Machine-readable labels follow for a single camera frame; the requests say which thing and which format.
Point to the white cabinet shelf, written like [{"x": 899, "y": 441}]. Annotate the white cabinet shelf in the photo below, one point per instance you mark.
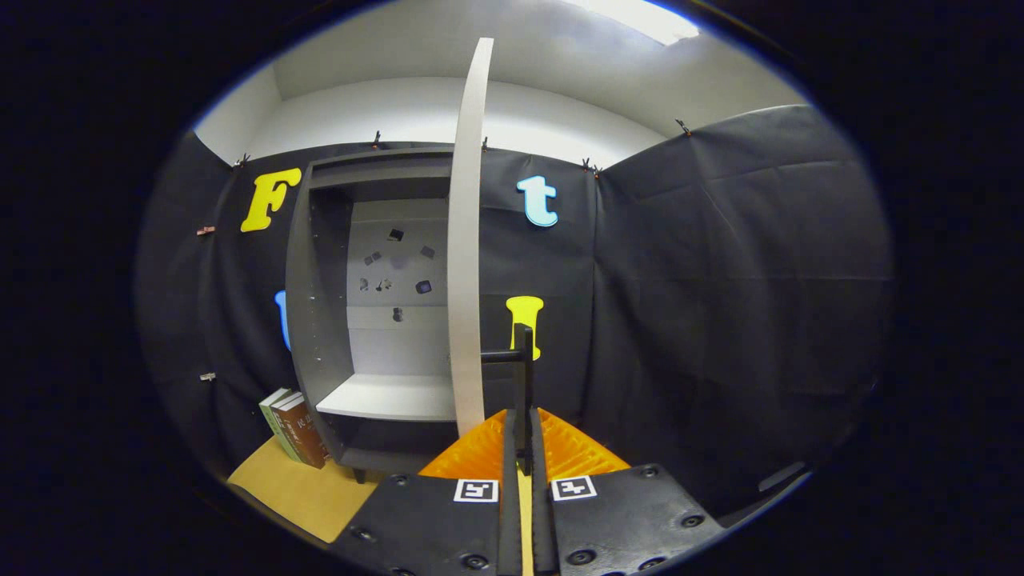
[{"x": 384, "y": 396}]

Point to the brown book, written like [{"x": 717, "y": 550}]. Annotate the brown book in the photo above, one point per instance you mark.
[
  {"x": 286, "y": 424},
  {"x": 306, "y": 436}
]

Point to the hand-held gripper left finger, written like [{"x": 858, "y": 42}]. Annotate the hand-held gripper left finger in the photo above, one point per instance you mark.
[{"x": 510, "y": 512}]

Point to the grey cabinet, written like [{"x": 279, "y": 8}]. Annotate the grey cabinet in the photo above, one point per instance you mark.
[{"x": 320, "y": 320}]

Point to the black backdrop cloth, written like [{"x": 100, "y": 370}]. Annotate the black backdrop cloth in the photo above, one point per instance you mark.
[{"x": 720, "y": 280}]

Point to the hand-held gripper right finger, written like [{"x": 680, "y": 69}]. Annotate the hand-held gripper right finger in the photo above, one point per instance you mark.
[{"x": 544, "y": 520}]

